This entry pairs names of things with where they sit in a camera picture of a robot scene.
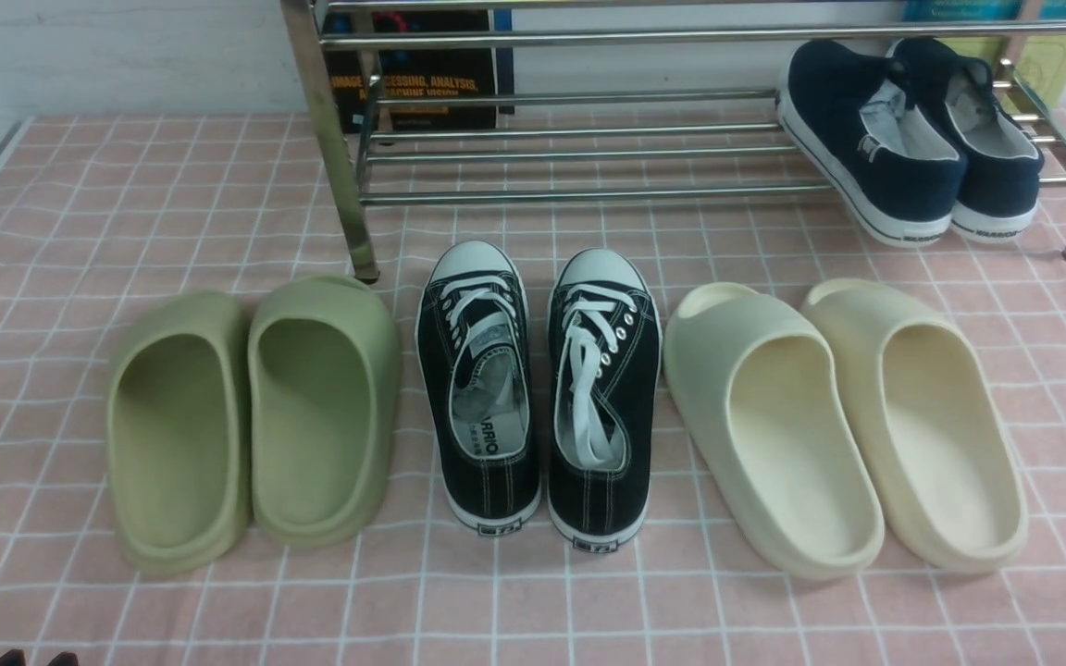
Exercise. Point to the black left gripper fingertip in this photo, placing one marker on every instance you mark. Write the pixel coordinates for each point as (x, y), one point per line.
(13, 658)
(64, 659)

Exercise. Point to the navy slip-on shoe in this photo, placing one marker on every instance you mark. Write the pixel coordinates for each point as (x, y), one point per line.
(999, 192)
(856, 118)

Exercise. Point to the left green foam slipper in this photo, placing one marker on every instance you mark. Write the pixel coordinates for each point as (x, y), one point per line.
(177, 433)

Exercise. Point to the green foam slipper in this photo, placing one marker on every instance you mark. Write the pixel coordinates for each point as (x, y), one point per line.
(177, 433)
(325, 374)

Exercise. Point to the right green foam slipper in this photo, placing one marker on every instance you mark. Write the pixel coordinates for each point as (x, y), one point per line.
(325, 374)

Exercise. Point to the pink checkered tablecloth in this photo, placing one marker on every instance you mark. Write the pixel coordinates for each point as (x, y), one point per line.
(104, 217)

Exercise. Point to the left black canvas sneaker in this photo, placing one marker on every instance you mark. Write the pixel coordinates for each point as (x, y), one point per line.
(471, 333)

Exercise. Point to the black canvas sneaker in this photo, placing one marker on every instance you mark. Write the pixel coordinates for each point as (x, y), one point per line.
(606, 347)
(471, 333)

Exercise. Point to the right black canvas sneaker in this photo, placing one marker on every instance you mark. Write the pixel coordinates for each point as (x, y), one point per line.
(606, 347)

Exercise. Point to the black image processing book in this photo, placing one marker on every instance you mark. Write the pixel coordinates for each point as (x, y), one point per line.
(448, 73)

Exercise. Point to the left cream foam slipper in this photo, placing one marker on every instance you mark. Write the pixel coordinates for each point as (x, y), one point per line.
(754, 383)

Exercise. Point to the cream foam slipper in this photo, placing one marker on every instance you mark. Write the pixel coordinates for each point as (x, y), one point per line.
(922, 414)
(754, 383)

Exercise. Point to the right cream foam slipper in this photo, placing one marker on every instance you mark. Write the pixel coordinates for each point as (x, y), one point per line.
(922, 414)

